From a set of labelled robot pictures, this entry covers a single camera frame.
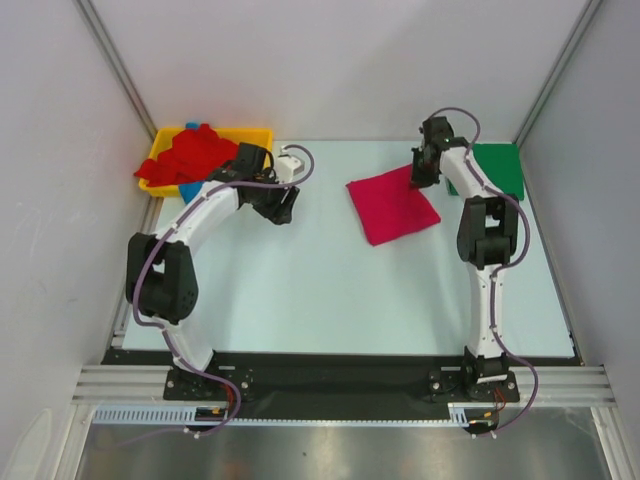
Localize right corner aluminium post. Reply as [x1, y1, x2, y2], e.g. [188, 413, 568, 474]
[512, 0, 604, 147]

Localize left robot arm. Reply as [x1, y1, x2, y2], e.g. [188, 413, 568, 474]
[125, 143, 315, 400]

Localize red t shirt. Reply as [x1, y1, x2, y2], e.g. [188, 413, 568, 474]
[134, 124, 238, 188]

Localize corner aluminium post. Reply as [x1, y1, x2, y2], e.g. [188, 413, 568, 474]
[73, 0, 157, 140]
[512, 0, 604, 147]

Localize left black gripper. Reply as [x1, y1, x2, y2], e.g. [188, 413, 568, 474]
[247, 169, 299, 227]

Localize left corner aluminium post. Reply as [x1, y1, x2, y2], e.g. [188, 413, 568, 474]
[73, 0, 157, 140]

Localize blue t shirt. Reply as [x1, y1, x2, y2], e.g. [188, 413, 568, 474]
[178, 122, 207, 203]

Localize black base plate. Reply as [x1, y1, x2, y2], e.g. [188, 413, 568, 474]
[100, 349, 580, 420]

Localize green t shirt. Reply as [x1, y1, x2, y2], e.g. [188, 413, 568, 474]
[440, 143, 525, 201]

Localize magenta t shirt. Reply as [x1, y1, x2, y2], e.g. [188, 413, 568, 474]
[346, 165, 441, 246]

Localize slotted cable duct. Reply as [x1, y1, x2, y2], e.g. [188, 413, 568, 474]
[93, 405, 494, 429]

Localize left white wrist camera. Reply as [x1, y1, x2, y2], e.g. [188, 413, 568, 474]
[274, 146, 305, 184]

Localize aluminium frame rail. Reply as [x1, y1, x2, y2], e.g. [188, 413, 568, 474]
[72, 365, 616, 408]

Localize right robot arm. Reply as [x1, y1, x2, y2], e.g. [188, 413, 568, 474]
[410, 107, 531, 401]

